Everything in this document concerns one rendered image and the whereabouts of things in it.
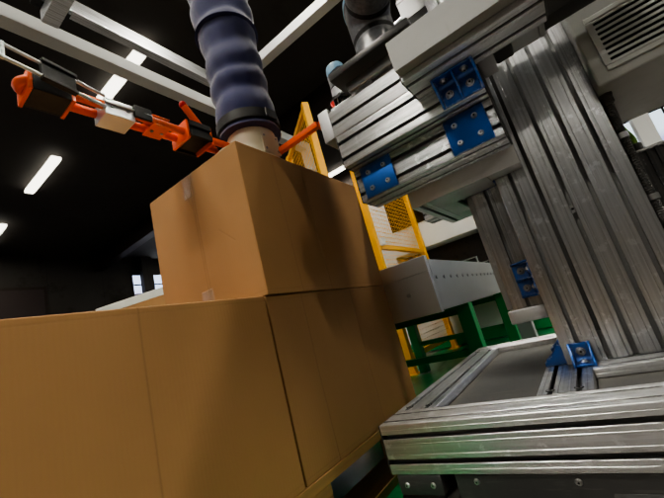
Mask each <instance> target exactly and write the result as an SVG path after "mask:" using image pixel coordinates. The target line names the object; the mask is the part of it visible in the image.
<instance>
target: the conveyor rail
mask: <svg viewBox="0 0 664 498"><path fill-rule="evenodd" d="M427 260H428V263H429V266H430V269H431V272H432V275H433V278H434V281H435V284H436V287H437V290H438V293H439V296H440V299H441V302H442V305H443V308H444V309H448V308H451V307H454V306H457V305H461V304H464V303H467V302H469V301H474V300H477V299H480V298H483V297H487V296H490V295H492V294H495V293H499V292H500V289H499V286H498V284H497V281H496V278H495V276H494V273H493V270H492V267H491V265H490V263H482V262H466V261H450V260H433V259H427Z"/></svg>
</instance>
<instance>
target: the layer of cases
mask: <svg viewBox="0 0 664 498"><path fill-rule="evenodd" d="M415 397H416V394H415V390H414V387H413V384H412V380H411V377H410V374H409V370H408V368H407V364H406V361H405V358H404V354H403V351H402V348H401V344H400V341H399V337H398V334H397V331H396V327H395V324H394V321H393V317H392V314H391V310H390V307H389V304H388V300H387V297H386V294H385V290H384V287H383V286H377V287H365V288H354V289H343V290H322V291H311V292H300V293H288V294H277V295H266V296H254V297H243V298H233V299H222V300H210V301H199V302H188V303H176V304H165V305H154V306H143V307H132V308H121V309H110V310H98V311H87V312H76V313H65V314H53V315H43V316H32V317H20V318H9V319H0V498H295V497H296V496H297V495H298V494H299V493H301V492H302V491H303V490H304V489H305V487H308V486H309V485H311V484H312V483H313V482H314V481H316V480H317V479H318V478H319V477H321V476H322V475H323V474H324V473H325V472H327V471H328V470H329V469H330V468H332V467H333V466H334V465H335V464H337V463H338V462H339V461H340V460H342V459H343V458H344V457H346V456H347V455H348V454H349V453H351V452H352V451H353V450H354V449H355V448H357V447H358V446H359V445H360V444H362V443H363V442H364V441H365V440H367V439H368V438H369V437H370V436H372V435H373V434H374V433H375V432H377V431H378V430H379V428H378V426H379V425H380V424H382V423H383V422H384V421H386V420H387V419H388V418H389V417H391V416H392V415H393V414H395V413H396V412H397V411H398V410H400V409H401V408H402V407H404V406H405V405H406V404H407V403H409V402H410V401H411V400H413V399H414V398H415Z"/></svg>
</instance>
